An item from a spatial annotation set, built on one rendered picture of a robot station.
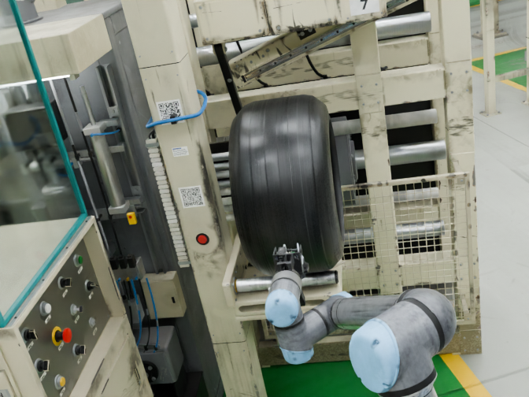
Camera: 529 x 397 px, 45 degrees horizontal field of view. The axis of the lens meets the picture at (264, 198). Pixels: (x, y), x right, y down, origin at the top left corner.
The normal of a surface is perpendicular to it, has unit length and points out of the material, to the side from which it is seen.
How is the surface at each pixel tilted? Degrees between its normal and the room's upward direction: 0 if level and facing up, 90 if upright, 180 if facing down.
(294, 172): 58
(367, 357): 83
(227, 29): 90
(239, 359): 90
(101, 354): 0
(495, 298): 0
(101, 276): 90
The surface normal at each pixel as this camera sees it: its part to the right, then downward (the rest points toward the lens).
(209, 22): -0.11, 0.45
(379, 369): -0.85, 0.26
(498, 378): -0.18, -0.89
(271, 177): -0.18, -0.08
